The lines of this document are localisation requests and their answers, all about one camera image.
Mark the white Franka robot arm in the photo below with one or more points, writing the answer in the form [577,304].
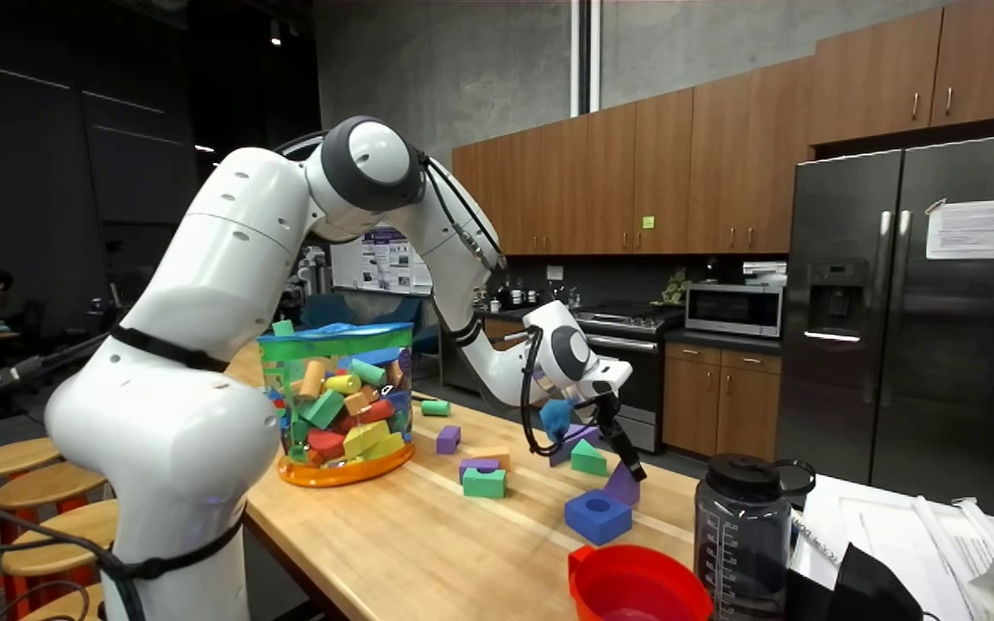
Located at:
[210,265]

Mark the wooden cabinet above refrigerator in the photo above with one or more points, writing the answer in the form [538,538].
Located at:
[931,72]

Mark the dark water bottle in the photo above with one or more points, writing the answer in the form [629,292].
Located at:
[744,539]

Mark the green sticky note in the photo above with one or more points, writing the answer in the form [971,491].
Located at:
[648,223]

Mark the wall poster board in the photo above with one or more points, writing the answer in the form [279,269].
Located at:
[381,265]

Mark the white paper on refrigerator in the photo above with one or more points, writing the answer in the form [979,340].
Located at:
[981,228]

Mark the silver microwave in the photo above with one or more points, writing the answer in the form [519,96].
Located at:
[732,311]

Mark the small potted plant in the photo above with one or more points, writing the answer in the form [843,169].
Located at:
[670,288]

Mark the long wooden wall cabinets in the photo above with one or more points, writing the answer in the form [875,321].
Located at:
[635,173]

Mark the red plastic bowl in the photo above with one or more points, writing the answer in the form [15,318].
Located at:
[635,587]

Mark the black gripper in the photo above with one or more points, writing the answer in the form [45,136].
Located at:
[602,416]

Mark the stack of white papers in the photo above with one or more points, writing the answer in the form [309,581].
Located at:
[947,539]

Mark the green foam block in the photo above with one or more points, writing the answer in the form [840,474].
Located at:
[435,408]
[589,462]
[486,486]

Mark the stainless steel refrigerator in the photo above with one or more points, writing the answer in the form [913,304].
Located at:
[922,332]

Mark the clear bag of foam blocks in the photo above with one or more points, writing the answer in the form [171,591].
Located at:
[342,408]

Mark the blue foam block with hole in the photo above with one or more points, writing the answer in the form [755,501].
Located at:
[599,515]

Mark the stainless steel oven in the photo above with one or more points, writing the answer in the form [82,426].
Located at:
[635,382]

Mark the narrow wooden base cabinet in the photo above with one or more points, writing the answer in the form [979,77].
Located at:
[723,402]

